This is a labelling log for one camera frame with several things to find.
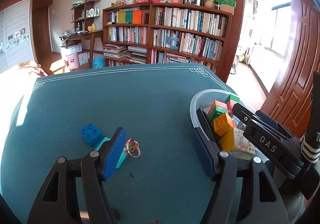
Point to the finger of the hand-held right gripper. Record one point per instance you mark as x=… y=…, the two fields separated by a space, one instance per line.
x=272 y=122
x=243 y=115

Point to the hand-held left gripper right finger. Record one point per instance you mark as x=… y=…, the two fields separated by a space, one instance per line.
x=203 y=154

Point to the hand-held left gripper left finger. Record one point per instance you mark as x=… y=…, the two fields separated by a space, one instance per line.
x=113 y=154

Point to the teal building block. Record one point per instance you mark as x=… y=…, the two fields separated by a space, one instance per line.
x=101 y=144

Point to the yellow and orange building block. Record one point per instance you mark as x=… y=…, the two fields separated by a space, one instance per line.
x=223 y=124

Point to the white and pink carton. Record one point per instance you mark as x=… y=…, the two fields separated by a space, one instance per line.
x=243 y=142

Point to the green and orange building block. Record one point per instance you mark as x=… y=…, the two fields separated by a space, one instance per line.
x=217 y=109

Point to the clear plastic bowl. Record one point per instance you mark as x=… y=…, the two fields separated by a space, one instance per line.
x=197 y=99

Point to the teal cloth desktop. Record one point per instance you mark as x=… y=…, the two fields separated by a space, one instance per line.
x=137 y=101

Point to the blue building block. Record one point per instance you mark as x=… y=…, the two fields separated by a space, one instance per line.
x=91 y=134

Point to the panelled wooden door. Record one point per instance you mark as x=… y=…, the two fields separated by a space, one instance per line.
x=292 y=64

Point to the blue bucket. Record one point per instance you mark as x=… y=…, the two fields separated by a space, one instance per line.
x=98 y=62

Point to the white storage box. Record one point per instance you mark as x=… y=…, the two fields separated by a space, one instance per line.
x=83 y=58

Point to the pink waste bin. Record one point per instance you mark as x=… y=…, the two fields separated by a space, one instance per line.
x=73 y=61

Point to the blue box among books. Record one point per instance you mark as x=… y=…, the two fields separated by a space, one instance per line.
x=172 y=42

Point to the books in bookshelf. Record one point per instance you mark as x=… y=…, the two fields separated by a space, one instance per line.
x=187 y=20

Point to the green box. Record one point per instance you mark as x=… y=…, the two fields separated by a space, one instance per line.
x=226 y=1

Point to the wooden side desk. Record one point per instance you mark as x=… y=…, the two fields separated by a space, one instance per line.
x=85 y=35

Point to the wooden bookshelf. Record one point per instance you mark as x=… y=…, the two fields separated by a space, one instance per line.
x=150 y=26

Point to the brown wooden door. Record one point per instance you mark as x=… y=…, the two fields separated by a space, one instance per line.
x=42 y=34

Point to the flat red box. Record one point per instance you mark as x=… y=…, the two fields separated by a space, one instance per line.
x=147 y=0

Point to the sliding door wardrobe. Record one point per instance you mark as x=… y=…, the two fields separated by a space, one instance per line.
x=15 y=39

